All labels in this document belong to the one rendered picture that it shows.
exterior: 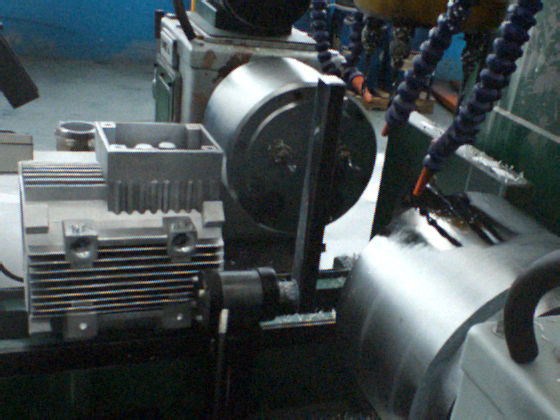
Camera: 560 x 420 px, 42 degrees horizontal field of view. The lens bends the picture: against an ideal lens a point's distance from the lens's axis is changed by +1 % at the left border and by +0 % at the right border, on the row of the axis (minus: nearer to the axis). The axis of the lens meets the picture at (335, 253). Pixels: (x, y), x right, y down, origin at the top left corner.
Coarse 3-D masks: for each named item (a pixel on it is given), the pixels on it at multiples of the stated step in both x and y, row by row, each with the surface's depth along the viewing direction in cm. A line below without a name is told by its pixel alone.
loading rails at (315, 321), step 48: (0, 288) 87; (336, 288) 102; (0, 336) 86; (48, 336) 81; (96, 336) 83; (144, 336) 82; (192, 336) 84; (288, 336) 89; (0, 384) 77; (48, 384) 79; (96, 384) 82; (144, 384) 84; (192, 384) 87; (288, 384) 93; (336, 384) 96
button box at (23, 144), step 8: (0, 136) 92; (8, 136) 92; (16, 136) 92; (24, 136) 93; (0, 144) 92; (8, 144) 92; (16, 144) 92; (24, 144) 93; (32, 144) 93; (0, 152) 92; (8, 152) 92; (16, 152) 93; (24, 152) 93; (32, 152) 93; (0, 160) 92; (8, 160) 92; (16, 160) 93; (24, 160) 93; (32, 160) 93; (0, 168) 92; (8, 168) 92; (16, 168) 93
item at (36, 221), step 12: (204, 204) 78; (216, 204) 78; (24, 216) 70; (36, 216) 71; (204, 216) 78; (216, 216) 78; (24, 228) 71; (36, 228) 70; (48, 228) 71; (36, 324) 76; (48, 324) 76; (36, 336) 77
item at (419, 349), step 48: (384, 240) 68; (432, 240) 64; (480, 240) 62; (528, 240) 62; (384, 288) 65; (432, 288) 60; (480, 288) 57; (336, 336) 73; (384, 336) 63; (432, 336) 58; (384, 384) 63; (432, 384) 58
